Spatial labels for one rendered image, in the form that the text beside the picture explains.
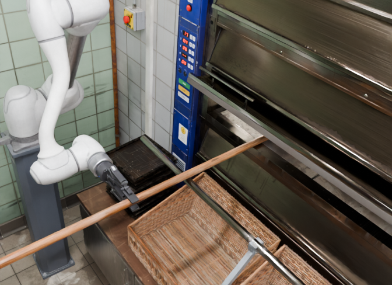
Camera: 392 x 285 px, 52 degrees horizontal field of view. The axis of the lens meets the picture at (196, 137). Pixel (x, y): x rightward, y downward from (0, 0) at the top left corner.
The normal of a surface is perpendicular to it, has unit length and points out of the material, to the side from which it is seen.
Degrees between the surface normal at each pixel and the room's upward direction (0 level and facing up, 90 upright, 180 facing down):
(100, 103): 90
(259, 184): 70
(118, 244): 0
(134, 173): 0
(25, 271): 0
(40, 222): 90
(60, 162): 59
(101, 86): 90
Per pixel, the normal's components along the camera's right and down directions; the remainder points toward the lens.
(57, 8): 0.57, 0.11
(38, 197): 0.58, 0.53
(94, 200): 0.08, -0.80
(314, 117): -0.70, 0.04
